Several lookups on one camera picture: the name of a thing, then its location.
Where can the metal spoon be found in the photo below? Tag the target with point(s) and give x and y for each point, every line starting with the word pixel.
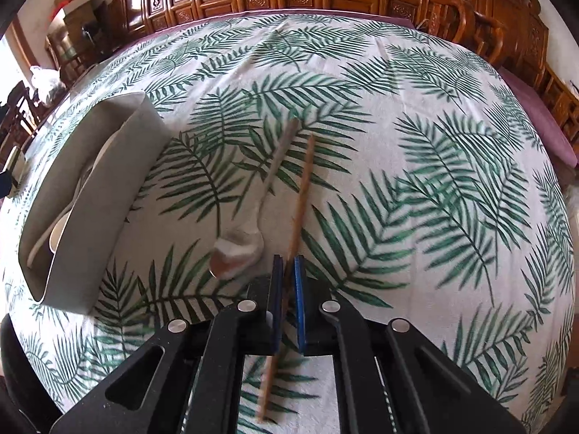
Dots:
pixel 237 255

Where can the grey rectangular tray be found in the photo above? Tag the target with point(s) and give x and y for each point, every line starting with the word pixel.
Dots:
pixel 104 208

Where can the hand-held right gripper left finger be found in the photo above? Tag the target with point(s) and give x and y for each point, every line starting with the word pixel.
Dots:
pixel 278 307

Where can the wooden armchair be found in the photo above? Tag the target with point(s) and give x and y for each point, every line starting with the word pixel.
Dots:
pixel 470 27

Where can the white plastic bag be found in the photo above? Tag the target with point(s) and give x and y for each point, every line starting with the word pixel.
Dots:
pixel 45 80

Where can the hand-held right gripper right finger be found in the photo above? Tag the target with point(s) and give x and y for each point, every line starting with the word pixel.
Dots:
pixel 300 307

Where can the cream plastic chopstick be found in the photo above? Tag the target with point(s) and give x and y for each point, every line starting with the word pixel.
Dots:
pixel 32 253

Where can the leaf print tablecloth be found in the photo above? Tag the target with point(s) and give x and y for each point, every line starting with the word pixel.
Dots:
pixel 407 144

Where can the white ceramic soup spoon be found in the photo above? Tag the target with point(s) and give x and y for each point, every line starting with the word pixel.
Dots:
pixel 59 235

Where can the dark wooden chair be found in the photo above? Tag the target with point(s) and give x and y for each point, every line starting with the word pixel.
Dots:
pixel 18 117

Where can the dark wooden chopstick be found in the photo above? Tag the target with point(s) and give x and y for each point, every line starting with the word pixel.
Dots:
pixel 303 190

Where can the purple cloth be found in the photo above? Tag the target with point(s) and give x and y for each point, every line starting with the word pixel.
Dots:
pixel 398 17

